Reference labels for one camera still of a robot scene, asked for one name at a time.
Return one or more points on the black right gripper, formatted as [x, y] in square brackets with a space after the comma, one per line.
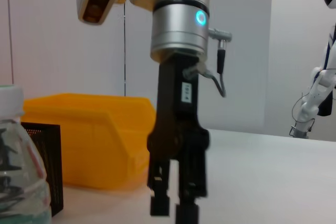
[178, 119]

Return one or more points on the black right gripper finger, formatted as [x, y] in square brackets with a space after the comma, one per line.
[160, 203]
[187, 213]

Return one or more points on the clear bottle with green label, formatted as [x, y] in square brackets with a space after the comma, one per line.
[18, 171]

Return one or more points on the black mesh pen holder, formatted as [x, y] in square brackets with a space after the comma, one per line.
[50, 161]

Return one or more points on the yellow plastic bin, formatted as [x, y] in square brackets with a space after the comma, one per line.
[99, 140]

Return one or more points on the white humanoid robot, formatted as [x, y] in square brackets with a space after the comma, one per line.
[315, 98]

